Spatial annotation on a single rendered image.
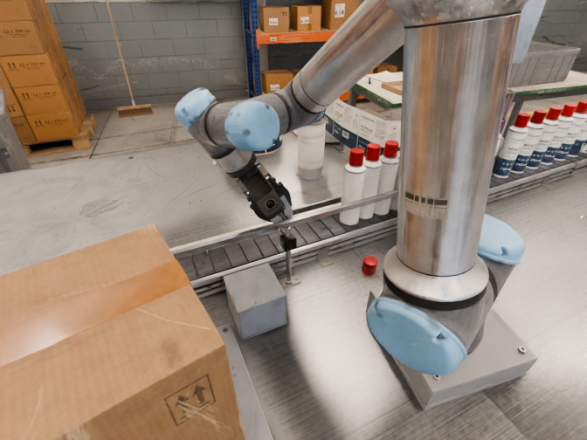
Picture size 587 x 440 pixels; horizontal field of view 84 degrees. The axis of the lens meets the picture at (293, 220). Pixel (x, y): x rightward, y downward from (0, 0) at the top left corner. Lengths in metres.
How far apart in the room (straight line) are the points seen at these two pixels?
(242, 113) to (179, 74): 4.69
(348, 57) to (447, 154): 0.25
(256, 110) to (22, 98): 3.56
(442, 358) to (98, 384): 0.34
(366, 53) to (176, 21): 4.67
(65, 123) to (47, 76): 0.43
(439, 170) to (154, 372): 0.31
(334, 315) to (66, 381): 0.50
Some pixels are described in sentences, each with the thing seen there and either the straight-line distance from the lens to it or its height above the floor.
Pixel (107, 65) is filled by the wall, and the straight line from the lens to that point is 5.26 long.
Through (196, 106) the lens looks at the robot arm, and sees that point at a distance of 0.60.
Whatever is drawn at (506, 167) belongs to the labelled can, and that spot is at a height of 0.92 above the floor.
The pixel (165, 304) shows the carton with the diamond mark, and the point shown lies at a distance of 0.40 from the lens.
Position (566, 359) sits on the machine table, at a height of 0.83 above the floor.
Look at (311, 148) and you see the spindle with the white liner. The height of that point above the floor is 0.99.
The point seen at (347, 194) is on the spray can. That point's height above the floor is 0.98.
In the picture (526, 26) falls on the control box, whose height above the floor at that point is 1.34.
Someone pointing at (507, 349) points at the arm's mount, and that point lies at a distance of 0.72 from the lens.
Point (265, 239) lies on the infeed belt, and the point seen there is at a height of 0.88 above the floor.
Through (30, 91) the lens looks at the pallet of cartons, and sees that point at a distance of 3.96.
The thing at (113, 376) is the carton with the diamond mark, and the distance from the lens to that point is 0.36.
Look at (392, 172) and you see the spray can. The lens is 0.87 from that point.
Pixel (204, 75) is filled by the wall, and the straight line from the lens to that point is 5.21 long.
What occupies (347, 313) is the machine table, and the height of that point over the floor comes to 0.83.
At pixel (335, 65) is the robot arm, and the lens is 0.53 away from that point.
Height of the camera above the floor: 1.41
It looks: 36 degrees down
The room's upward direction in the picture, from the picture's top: straight up
